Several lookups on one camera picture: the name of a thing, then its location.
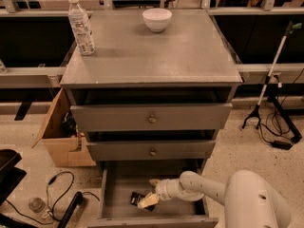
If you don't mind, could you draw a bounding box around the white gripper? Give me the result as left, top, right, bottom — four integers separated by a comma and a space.
137, 179, 182, 209

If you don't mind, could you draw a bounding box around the grey wooden drawer cabinet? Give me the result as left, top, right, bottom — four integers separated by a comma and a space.
59, 9, 243, 228

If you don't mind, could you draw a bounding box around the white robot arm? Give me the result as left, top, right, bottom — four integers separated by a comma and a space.
137, 170, 292, 228

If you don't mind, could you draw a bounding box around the black handle on floor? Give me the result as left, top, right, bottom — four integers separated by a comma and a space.
57, 191, 84, 228

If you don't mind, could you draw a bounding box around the black equipment base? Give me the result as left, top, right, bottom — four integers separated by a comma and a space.
0, 149, 27, 205

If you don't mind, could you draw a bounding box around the grey middle drawer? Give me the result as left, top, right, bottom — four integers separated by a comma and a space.
87, 141, 216, 161

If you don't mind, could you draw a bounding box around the black cable on floor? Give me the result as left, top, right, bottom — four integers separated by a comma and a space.
4, 170, 101, 226

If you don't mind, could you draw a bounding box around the black rxbar chocolate bar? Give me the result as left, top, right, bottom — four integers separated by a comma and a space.
130, 192, 155, 211

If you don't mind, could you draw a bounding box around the grey top drawer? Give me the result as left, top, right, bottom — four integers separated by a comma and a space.
70, 104, 232, 132

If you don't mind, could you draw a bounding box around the grey open bottom drawer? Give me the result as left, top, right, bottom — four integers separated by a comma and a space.
87, 160, 219, 228

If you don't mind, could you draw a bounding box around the clear round floor disc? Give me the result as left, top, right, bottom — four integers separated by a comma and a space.
28, 198, 46, 213

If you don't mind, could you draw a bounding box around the white ceramic bowl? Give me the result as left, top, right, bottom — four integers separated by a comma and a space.
142, 8, 172, 32

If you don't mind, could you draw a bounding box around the clear plastic water bottle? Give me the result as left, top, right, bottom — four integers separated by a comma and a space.
68, 0, 95, 55

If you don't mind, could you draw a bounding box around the brown cardboard box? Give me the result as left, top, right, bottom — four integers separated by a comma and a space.
31, 89, 96, 167

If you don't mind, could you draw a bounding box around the white reacher grabber stick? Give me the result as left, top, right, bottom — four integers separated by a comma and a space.
242, 21, 303, 128

